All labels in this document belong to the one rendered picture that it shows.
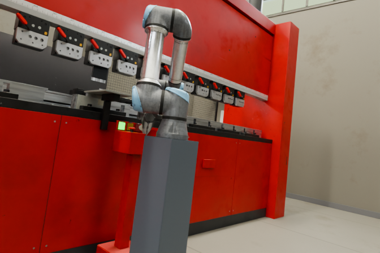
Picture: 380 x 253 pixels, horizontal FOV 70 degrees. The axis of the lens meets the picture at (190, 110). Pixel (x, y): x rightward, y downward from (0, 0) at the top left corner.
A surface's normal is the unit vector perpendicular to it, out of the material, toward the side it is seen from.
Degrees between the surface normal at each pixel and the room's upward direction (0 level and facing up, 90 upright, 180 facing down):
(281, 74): 90
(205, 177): 90
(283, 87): 90
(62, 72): 90
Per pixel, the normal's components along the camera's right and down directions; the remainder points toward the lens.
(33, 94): 0.72, 0.02
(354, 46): -0.65, -0.15
